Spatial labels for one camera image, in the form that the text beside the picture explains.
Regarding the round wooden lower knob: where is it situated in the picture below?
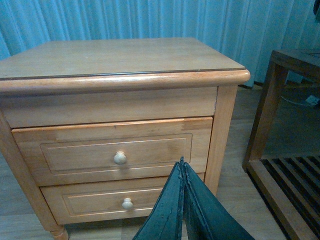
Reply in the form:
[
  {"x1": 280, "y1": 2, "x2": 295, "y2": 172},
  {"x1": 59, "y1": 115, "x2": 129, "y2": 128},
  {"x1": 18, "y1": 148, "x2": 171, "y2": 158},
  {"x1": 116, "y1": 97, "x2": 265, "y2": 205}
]
[{"x1": 122, "y1": 198, "x2": 134, "y2": 210}]

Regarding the wooden drawer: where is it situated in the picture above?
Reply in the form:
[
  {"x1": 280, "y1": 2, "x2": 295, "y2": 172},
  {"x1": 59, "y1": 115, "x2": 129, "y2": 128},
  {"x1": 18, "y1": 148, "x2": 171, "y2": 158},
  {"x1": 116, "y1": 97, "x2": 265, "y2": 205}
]
[
  {"x1": 12, "y1": 117, "x2": 213, "y2": 187},
  {"x1": 41, "y1": 176, "x2": 168, "y2": 225}
]

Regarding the pale grey-green curtain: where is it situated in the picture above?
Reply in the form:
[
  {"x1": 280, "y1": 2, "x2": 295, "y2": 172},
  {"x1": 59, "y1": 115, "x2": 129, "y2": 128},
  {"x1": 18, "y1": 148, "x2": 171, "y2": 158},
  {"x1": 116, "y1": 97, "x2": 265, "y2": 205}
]
[{"x1": 0, "y1": 0, "x2": 320, "y2": 87}]

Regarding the round wooden knob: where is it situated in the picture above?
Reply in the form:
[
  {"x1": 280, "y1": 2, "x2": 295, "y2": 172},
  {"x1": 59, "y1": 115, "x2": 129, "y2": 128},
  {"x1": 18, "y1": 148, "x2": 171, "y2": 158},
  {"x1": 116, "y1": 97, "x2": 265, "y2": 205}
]
[
  {"x1": 113, "y1": 151, "x2": 127, "y2": 165},
  {"x1": 122, "y1": 198, "x2": 134, "y2": 210}
]

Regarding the dark wooden slatted table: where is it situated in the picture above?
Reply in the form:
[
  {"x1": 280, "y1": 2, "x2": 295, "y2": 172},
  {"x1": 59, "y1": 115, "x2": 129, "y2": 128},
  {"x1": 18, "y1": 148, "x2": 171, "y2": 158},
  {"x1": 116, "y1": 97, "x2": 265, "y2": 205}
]
[{"x1": 243, "y1": 49, "x2": 320, "y2": 240}]

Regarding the lower wooden drawer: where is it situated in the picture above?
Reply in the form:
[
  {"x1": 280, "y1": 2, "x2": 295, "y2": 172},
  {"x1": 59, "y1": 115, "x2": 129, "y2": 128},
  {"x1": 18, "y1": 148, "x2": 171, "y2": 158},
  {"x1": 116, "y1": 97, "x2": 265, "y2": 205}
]
[{"x1": 41, "y1": 176, "x2": 168, "y2": 225}]

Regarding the upper wooden drawer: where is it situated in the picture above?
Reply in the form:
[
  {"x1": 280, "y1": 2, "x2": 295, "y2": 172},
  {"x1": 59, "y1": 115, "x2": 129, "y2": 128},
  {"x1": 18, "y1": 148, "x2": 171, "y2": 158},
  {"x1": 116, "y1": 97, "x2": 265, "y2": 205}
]
[{"x1": 12, "y1": 117, "x2": 213, "y2": 187}]

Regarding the white plug under table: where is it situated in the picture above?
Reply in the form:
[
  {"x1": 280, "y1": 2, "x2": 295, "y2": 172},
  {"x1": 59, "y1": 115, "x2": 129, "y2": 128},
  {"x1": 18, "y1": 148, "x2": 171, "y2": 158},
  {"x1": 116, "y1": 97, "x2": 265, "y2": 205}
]
[{"x1": 305, "y1": 95, "x2": 320, "y2": 106}]

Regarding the round wooden upper knob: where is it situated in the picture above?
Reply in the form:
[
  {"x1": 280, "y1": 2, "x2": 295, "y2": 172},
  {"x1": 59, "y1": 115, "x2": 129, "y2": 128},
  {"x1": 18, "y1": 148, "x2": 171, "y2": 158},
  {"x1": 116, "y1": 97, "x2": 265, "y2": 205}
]
[{"x1": 113, "y1": 151, "x2": 127, "y2": 165}]

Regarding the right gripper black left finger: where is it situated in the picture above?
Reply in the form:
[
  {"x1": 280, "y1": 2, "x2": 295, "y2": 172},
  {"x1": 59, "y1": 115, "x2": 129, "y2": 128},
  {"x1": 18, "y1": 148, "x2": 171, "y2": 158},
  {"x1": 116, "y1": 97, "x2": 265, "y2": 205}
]
[{"x1": 133, "y1": 157, "x2": 185, "y2": 240}]

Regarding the light wooden nightstand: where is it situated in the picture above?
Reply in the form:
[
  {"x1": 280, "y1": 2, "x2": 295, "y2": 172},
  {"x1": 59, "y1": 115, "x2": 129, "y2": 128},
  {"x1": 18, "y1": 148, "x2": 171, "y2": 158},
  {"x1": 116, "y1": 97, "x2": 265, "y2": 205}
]
[{"x1": 0, "y1": 38, "x2": 250, "y2": 240}]

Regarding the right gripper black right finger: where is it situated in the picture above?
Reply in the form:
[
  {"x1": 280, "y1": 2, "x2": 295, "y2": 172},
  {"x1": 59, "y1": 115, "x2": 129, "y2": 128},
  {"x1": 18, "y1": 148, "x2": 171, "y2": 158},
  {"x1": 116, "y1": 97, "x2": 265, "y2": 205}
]
[{"x1": 183, "y1": 162, "x2": 253, "y2": 240}]

